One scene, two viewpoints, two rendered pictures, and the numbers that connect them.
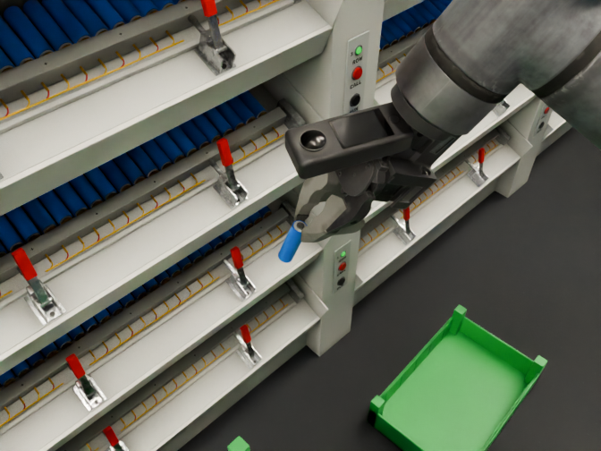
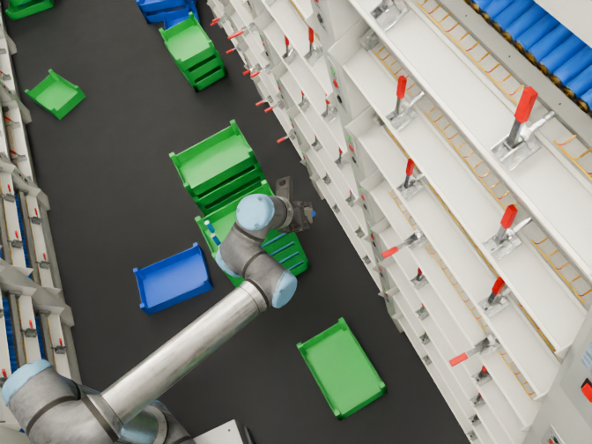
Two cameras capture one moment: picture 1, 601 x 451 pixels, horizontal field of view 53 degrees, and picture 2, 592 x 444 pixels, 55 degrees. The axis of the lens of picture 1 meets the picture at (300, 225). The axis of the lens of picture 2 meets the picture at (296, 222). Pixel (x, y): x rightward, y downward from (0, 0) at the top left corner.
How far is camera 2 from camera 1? 1.66 m
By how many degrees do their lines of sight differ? 70
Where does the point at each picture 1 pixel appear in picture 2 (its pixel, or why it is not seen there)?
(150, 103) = (326, 144)
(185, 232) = (339, 185)
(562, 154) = not seen: outside the picture
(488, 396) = (338, 389)
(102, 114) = (322, 131)
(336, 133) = (283, 188)
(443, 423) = (332, 359)
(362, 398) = (358, 326)
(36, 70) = not seen: hidden behind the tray
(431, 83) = not seen: hidden behind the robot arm
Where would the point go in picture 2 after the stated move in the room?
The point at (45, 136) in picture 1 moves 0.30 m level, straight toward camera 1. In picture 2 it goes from (315, 119) to (223, 143)
